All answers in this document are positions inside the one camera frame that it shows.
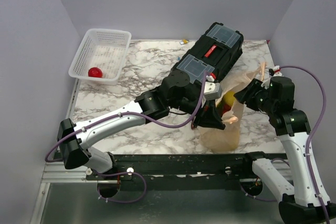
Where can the yellow fake lemon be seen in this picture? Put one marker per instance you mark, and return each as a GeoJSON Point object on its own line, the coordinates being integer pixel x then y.
{"type": "Point", "coordinates": [229, 98]}

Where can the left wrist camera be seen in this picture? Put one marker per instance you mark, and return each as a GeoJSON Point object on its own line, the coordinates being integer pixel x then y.
{"type": "Point", "coordinates": [212, 91]}

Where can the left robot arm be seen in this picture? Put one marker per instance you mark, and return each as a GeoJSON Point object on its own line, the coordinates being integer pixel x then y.
{"type": "Point", "coordinates": [76, 140]}

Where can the red fake fruit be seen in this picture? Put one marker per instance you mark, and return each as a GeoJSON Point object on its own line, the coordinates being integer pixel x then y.
{"type": "Point", "coordinates": [95, 72]}

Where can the black base bar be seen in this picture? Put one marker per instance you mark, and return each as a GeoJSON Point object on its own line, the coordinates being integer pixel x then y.
{"type": "Point", "coordinates": [183, 171]}

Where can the black plastic toolbox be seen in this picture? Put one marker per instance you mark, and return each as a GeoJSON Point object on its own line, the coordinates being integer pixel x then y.
{"type": "Point", "coordinates": [216, 52]}

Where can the translucent orange plastic bag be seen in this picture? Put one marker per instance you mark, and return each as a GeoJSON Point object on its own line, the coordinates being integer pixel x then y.
{"type": "Point", "coordinates": [220, 141]}

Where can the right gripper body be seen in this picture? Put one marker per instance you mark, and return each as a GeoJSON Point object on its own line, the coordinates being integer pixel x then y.
{"type": "Point", "coordinates": [256, 96]}

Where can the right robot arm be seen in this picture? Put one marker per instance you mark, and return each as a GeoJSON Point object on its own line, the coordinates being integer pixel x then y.
{"type": "Point", "coordinates": [305, 199]}

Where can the white plastic basket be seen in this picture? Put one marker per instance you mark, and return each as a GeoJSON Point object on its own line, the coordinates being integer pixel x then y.
{"type": "Point", "coordinates": [103, 48]}

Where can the aluminium frame rail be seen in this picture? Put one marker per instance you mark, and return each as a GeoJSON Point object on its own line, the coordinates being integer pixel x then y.
{"type": "Point", "coordinates": [56, 173]}

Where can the red yellow fake fruits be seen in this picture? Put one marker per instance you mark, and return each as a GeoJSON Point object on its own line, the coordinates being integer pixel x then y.
{"type": "Point", "coordinates": [224, 107]}

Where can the small yellow object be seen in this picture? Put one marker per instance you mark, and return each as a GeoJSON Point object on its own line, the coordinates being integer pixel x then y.
{"type": "Point", "coordinates": [184, 41]}

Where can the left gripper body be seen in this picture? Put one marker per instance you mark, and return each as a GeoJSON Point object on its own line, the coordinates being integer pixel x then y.
{"type": "Point", "coordinates": [189, 104]}

